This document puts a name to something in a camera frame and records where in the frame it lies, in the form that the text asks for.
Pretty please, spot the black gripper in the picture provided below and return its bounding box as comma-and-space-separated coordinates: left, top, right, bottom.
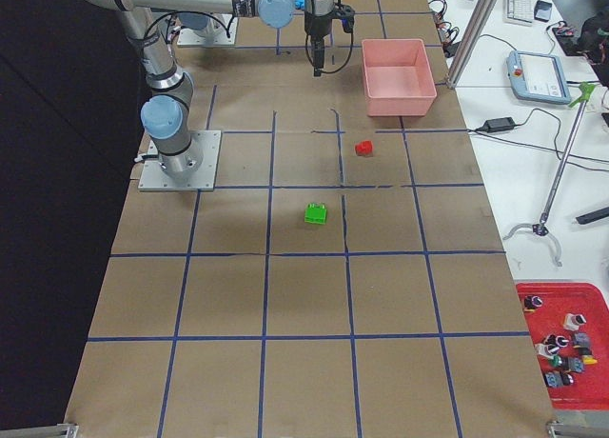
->
304, 0, 355, 77

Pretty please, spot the red block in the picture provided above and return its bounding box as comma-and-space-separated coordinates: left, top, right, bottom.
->
354, 140, 374, 157

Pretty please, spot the green block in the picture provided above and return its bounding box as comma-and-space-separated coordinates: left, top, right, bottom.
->
304, 202, 327, 225

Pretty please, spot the pink plastic box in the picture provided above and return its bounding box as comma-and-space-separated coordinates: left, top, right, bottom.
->
362, 39, 437, 117

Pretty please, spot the black power adapter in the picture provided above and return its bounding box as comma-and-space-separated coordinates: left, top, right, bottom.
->
481, 117, 517, 133

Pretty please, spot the white keyboard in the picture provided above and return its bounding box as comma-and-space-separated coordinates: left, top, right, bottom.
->
503, 0, 534, 26

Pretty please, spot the teach pendant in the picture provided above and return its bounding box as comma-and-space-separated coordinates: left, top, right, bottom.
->
506, 50, 571, 105

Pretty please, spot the black mouse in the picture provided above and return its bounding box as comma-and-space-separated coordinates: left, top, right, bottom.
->
534, 0, 553, 23

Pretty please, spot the reacher grabber tool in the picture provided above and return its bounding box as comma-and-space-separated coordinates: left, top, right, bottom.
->
501, 82, 595, 268

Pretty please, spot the red parts tray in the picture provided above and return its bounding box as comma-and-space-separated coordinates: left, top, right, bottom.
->
517, 282, 608, 410

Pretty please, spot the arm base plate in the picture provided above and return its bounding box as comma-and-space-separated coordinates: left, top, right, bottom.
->
177, 12, 238, 48
138, 130, 222, 191

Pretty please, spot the aluminium frame post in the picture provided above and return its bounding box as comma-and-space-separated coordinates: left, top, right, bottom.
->
445, 0, 497, 89

